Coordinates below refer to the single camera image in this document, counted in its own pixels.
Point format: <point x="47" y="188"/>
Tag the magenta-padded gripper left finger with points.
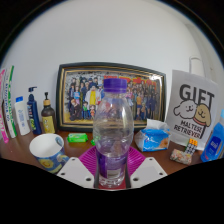
<point x="76" y="171"/>

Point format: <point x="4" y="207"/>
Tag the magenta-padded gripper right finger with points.
<point x="148" y="170"/>

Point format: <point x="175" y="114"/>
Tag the clear purple-capped water bottle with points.
<point x="113" y="133"/>

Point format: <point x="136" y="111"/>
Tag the blue starry print mug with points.
<point x="50" y="156"/>

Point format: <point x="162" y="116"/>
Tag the blue tissue pack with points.
<point x="153" y="138"/>

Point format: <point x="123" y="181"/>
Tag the small colourful puzzle cube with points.
<point x="191" y="146"/>

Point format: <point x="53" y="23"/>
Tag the amber yellow-labelled pump bottle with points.
<point x="48" y="120"/>

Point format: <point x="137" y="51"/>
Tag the blue detergent bottle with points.
<point x="213" y="143"/>

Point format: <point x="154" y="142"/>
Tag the dark blue pump bottle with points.
<point x="34" y="115"/>

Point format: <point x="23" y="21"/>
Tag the white printed paper gift bag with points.
<point x="193" y="110"/>

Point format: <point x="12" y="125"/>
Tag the framed group photo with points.
<point x="80" y="96"/>

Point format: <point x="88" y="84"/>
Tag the white blue-capped lotion bottle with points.
<point x="22" y="118"/>

